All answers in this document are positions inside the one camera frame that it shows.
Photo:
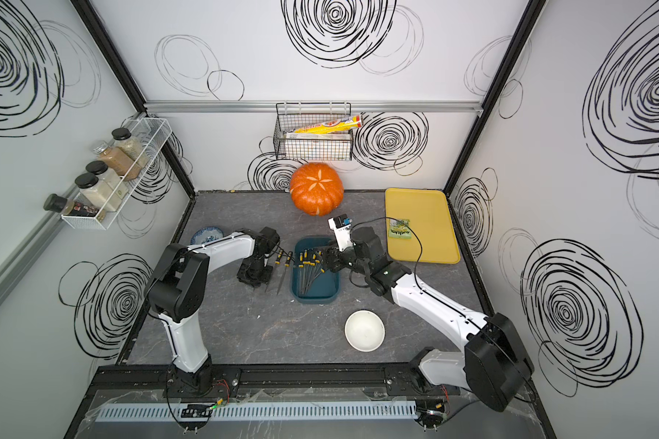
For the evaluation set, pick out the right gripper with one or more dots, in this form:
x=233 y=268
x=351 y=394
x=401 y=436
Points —
x=332 y=255

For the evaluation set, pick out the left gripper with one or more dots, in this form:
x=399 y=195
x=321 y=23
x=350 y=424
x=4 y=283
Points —
x=244 y=275

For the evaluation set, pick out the file tool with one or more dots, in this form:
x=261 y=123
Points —
x=277 y=263
x=288 y=262

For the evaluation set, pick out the teal storage box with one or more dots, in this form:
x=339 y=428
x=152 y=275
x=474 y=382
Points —
x=311 y=282

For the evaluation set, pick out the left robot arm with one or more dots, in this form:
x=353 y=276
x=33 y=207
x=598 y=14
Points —
x=177 y=289

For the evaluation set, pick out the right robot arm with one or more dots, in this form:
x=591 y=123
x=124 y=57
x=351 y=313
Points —
x=491 y=360

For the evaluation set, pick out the blue white patterned bowl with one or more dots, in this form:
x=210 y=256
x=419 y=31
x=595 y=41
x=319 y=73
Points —
x=206 y=235

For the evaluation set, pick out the green snack packet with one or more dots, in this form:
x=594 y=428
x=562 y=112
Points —
x=399 y=229

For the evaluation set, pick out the orange pumpkin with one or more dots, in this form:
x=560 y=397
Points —
x=316 y=189

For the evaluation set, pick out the yellow tray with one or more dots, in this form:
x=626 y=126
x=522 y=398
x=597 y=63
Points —
x=434 y=239

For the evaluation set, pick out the yellow tube package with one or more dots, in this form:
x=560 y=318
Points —
x=336 y=126

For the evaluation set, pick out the spice jar cream powder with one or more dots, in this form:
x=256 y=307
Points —
x=98 y=192

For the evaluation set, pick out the spice jar brown powder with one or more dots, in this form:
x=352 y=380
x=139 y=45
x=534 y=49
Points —
x=117 y=160

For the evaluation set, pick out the spice jar white powder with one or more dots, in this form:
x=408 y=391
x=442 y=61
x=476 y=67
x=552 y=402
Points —
x=109 y=176

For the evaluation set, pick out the spice jar green herbs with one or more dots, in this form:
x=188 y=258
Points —
x=128 y=143

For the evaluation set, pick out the dark pepper grinder jar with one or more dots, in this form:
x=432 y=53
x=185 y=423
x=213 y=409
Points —
x=69 y=207

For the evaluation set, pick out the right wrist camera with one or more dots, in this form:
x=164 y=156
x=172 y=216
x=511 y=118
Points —
x=341 y=227

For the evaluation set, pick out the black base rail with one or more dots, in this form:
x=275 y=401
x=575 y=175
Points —
x=395 y=379

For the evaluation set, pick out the grey slotted cable duct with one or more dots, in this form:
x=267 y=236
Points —
x=257 y=411

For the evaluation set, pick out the black wire basket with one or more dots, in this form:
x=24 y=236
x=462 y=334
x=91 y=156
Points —
x=291 y=116

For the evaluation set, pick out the clear wall shelf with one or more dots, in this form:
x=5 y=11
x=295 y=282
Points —
x=126 y=182

